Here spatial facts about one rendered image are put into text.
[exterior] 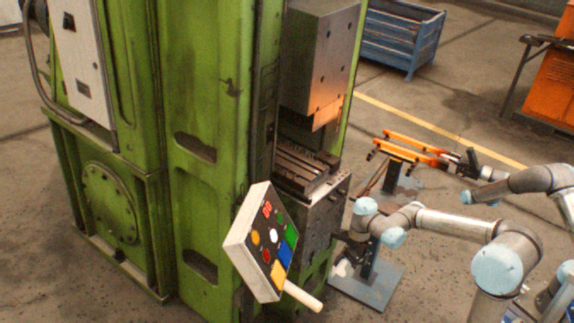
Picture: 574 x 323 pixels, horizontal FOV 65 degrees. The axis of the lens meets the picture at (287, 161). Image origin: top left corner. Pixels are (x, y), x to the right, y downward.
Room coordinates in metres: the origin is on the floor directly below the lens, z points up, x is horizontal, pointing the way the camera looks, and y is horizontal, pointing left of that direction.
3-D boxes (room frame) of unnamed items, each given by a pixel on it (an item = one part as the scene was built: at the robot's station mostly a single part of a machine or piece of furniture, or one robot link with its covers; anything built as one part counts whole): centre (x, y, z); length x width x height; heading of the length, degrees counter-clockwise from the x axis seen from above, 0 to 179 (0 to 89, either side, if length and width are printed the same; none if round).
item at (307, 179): (1.81, 0.03, 0.96); 0.42 x 0.20 x 0.09; 55
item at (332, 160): (1.87, -0.20, 0.95); 0.12 x 0.08 x 0.06; 55
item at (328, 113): (1.81, 0.03, 1.32); 0.42 x 0.20 x 0.10; 55
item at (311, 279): (1.86, 0.00, 0.23); 0.55 x 0.37 x 0.47; 55
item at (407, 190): (1.98, -0.57, 0.73); 0.40 x 0.30 x 0.02; 151
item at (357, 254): (1.16, -0.28, 1.07); 0.09 x 0.08 x 0.12; 36
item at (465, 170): (1.91, -0.93, 0.97); 0.12 x 0.08 x 0.09; 60
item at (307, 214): (1.86, 0.00, 0.69); 0.56 x 0.38 x 0.45; 55
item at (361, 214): (1.17, -0.28, 1.23); 0.09 x 0.08 x 0.11; 44
